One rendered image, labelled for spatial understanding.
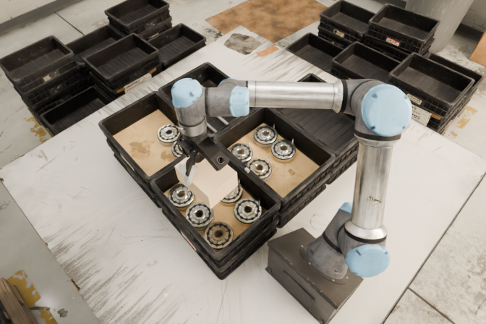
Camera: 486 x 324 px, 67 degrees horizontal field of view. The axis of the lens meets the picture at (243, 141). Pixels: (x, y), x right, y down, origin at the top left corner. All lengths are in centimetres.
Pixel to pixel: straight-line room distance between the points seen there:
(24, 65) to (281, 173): 204
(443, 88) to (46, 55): 265
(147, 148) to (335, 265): 89
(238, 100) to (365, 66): 194
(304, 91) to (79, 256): 107
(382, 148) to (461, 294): 154
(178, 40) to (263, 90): 198
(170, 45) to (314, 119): 157
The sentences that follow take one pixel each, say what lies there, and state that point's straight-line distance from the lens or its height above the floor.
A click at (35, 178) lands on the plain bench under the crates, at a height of 70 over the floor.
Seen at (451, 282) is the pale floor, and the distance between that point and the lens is 242.
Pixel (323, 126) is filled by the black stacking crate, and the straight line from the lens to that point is 167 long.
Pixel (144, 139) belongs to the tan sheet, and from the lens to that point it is 167.
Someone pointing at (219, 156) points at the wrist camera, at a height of 124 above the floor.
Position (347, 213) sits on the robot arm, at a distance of 121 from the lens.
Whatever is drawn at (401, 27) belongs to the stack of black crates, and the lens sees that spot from 302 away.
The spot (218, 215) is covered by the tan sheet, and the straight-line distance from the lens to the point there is 139.
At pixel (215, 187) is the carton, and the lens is 111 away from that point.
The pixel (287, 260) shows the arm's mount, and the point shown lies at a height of 94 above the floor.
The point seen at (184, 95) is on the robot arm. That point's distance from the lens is 90.
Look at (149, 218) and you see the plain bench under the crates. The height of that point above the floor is 70.
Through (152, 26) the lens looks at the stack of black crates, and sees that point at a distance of 297.
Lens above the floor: 206
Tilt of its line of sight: 51 degrees down
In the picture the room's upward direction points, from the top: 2 degrees counter-clockwise
